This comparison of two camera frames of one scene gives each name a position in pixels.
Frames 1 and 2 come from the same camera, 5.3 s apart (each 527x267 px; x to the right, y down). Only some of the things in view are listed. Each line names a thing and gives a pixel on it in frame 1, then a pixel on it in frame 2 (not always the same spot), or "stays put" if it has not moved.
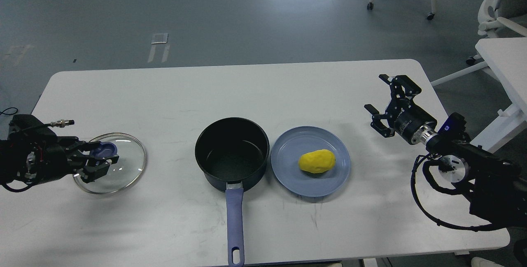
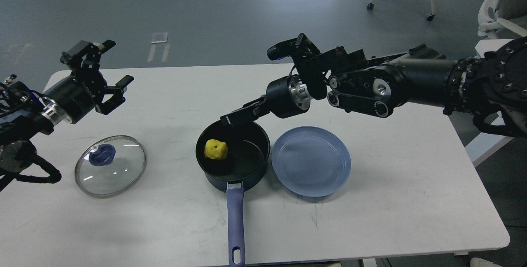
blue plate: [292, 144] stays put
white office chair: [502, 11] stays put
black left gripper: [59, 156] -> [77, 96]
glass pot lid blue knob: [107, 149] stays put
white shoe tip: [479, 262] stays put
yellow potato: [317, 161] -> [215, 149]
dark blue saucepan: [233, 152] stays put
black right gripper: [403, 115] -> [285, 97]
